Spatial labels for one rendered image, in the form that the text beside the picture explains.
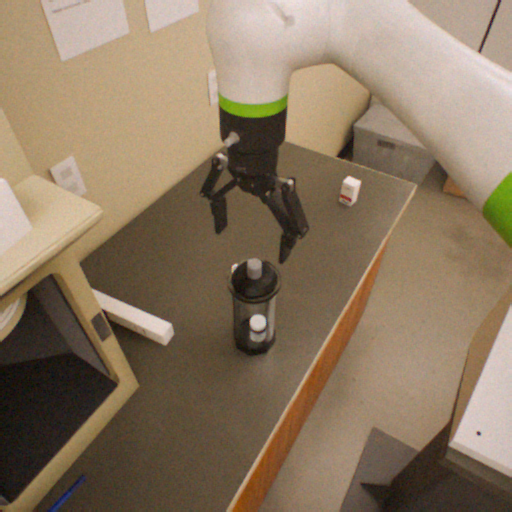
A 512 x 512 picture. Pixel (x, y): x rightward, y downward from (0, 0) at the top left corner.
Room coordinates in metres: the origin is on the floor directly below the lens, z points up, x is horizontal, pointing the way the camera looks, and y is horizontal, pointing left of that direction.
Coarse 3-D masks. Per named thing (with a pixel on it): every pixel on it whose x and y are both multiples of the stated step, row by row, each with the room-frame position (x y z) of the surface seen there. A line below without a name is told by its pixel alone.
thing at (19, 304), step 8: (24, 296) 0.34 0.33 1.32; (16, 304) 0.32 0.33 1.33; (24, 304) 0.33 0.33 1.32; (0, 312) 0.30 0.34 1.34; (8, 312) 0.31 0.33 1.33; (16, 312) 0.31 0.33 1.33; (0, 320) 0.29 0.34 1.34; (8, 320) 0.30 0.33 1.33; (16, 320) 0.30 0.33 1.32; (0, 328) 0.28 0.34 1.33; (8, 328) 0.29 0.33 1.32; (0, 336) 0.28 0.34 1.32
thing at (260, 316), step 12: (228, 276) 0.51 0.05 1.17; (276, 288) 0.48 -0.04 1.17; (252, 300) 0.45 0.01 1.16; (240, 312) 0.47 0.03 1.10; (252, 312) 0.46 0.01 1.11; (264, 312) 0.46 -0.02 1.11; (240, 324) 0.47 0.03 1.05; (252, 324) 0.46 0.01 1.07; (264, 324) 0.46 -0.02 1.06; (240, 336) 0.47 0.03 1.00; (252, 336) 0.46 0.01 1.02; (264, 336) 0.46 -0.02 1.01
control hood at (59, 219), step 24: (24, 192) 0.34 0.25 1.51; (48, 192) 0.34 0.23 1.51; (48, 216) 0.31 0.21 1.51; (72, 216) 0.31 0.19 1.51; (96, 216) 0.31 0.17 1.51; (24, 240) 0.27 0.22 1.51; (48, 240) 0.27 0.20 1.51; (72, 240) 0.28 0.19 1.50; (0, 264) 0.24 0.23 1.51; (24, 264) 0.24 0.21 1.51; (0, 288) 0.22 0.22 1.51
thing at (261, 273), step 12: (240, 264) 0.53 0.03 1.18; (252, 264) 0.50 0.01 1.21; (264, 264) 0.53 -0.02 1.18; (240, 276) 0.50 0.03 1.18; (252, 276) 0.49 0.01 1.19; (264, 276) 0.50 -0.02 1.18; (276, 276) 0.51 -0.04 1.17; (240, 288) 0.47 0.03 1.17; (252, 288) 0.47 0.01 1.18; (264, 288) 0.47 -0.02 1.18
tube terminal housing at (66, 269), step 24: (0, 120) 0.38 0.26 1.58; (0, 144) 0.37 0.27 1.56; (0, 168) 0.36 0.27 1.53; (24, 168) 0.37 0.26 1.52; (48, 264) 0.35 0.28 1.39; (72, 264) 0.37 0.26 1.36; (24, 288) 0.32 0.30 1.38; (72, 288) 0.36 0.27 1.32; (96, 312) 0.37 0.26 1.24; (96, 336) 0.36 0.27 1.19; (120, 360) 0.37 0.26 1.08; (120, 384) 0.35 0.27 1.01; (96, 432) 0.28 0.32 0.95; (72, 456) 0.23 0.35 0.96; (48, 480) 0.19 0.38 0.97; (24, 504) 0.15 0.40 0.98
